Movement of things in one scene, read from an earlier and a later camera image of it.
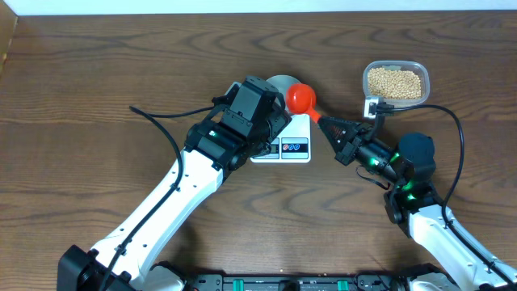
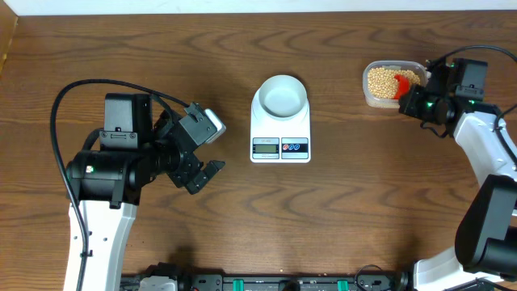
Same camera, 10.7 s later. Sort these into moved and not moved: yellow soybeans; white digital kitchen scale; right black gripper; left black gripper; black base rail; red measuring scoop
Moved: left black gripper; right black gripper; red measuring scoop
Not moved: black base rail; white digital kitchen scale; yellow soybeans
